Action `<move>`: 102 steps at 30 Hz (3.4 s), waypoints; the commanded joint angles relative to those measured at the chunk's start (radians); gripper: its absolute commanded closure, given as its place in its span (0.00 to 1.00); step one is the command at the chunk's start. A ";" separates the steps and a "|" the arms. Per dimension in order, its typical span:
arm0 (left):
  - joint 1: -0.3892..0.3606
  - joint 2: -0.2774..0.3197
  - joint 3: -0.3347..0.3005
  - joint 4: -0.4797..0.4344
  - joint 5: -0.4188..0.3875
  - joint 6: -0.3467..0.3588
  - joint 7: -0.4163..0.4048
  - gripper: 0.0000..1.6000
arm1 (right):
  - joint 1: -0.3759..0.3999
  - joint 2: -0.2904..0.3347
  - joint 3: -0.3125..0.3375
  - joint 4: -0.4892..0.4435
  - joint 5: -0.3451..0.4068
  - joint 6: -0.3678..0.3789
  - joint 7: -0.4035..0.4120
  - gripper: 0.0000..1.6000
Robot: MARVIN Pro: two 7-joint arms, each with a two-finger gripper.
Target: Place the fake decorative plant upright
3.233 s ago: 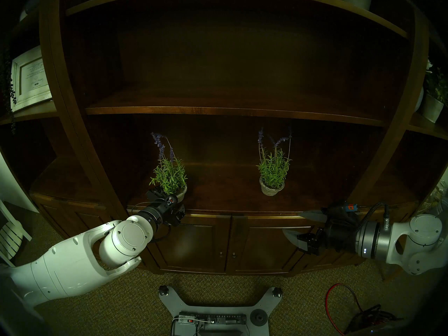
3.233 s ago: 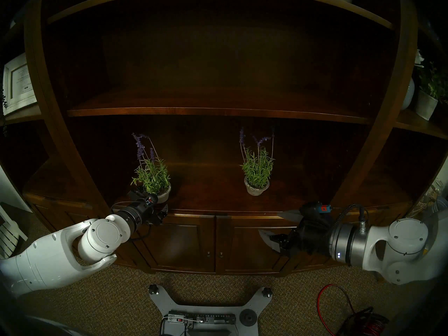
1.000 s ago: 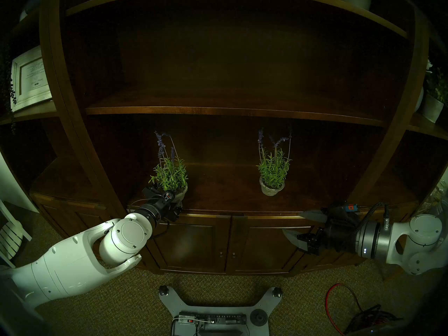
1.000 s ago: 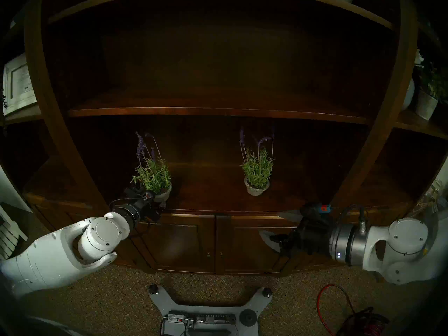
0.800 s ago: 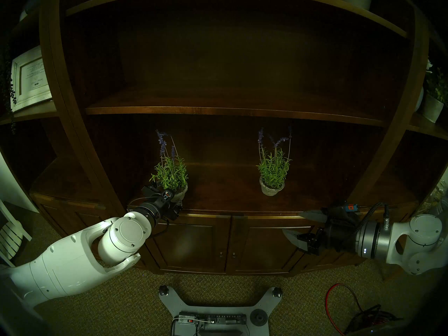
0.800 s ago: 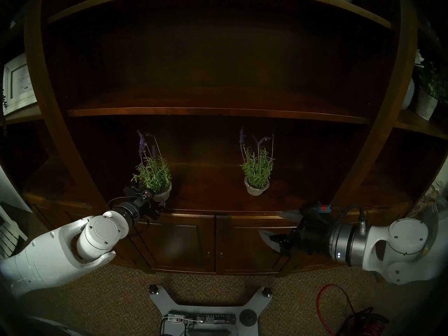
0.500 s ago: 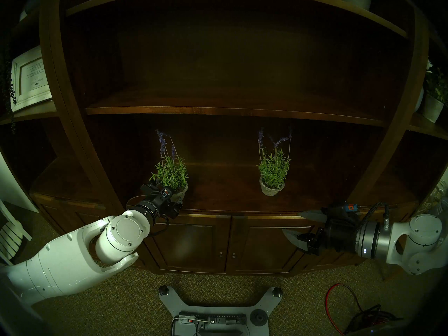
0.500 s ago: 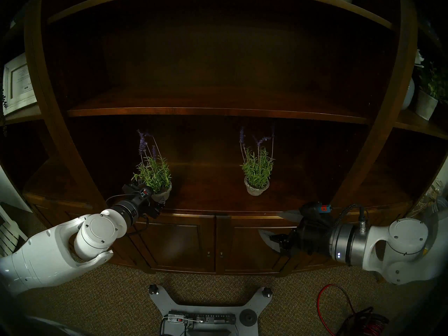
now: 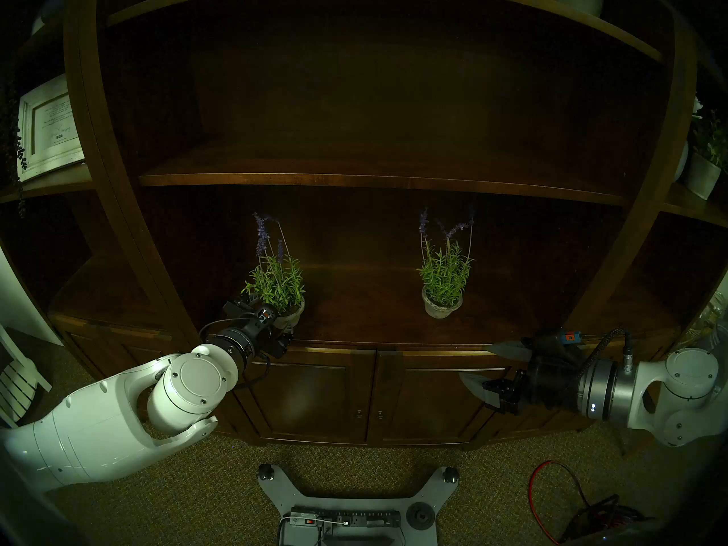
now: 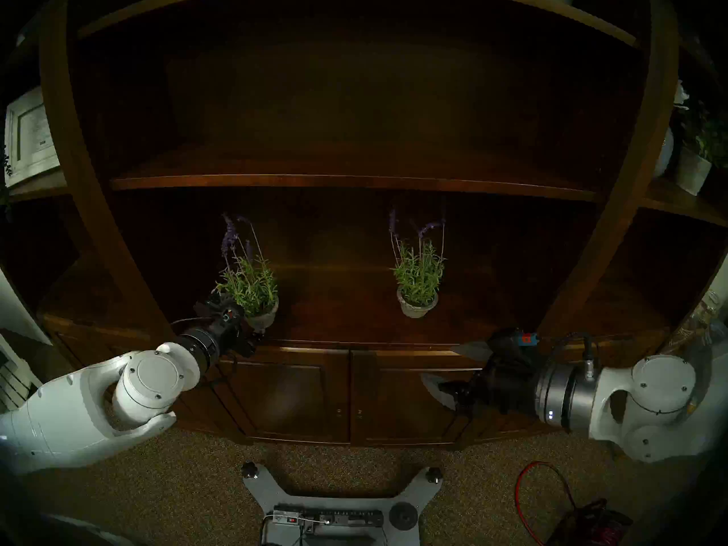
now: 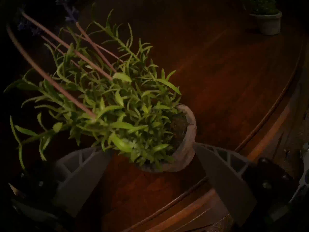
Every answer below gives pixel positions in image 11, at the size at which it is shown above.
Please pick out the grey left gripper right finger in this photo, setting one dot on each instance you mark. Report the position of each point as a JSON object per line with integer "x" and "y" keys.
{"x": 231, "y": 180}

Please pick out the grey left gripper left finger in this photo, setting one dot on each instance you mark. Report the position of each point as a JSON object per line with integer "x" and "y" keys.
{"x": 77, "y": 180}

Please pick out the fake lavender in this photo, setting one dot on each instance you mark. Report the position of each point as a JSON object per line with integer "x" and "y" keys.
{"x": 268, "y": 23}
{"x": 135, "y": 118}

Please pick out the dark wooden shelf cabinet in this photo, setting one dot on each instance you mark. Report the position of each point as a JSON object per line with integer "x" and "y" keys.
{"x": 229, "y": 89}

